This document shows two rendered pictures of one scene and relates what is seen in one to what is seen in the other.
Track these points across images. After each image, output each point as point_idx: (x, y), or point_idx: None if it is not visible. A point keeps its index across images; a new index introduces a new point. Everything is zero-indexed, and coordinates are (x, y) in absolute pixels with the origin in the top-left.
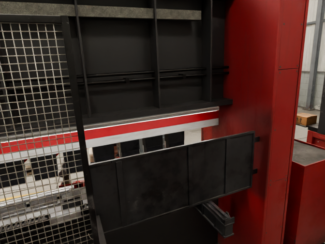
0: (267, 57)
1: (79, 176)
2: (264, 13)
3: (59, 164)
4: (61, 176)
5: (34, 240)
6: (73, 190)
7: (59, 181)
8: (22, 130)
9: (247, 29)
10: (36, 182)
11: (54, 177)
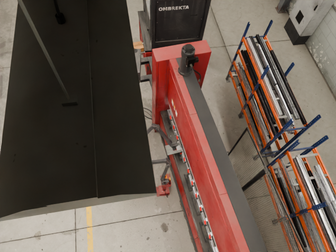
0: (202, 72)
1: (70, 212)
2: (202, 62)
3: (32, 240)
4: (169, 181)
5: (237, 162)
6: (236, 149)
7: (238, 150)
8: (244, 150)
9: (193, 66)
10: (67, 251)
11: (64, 236)
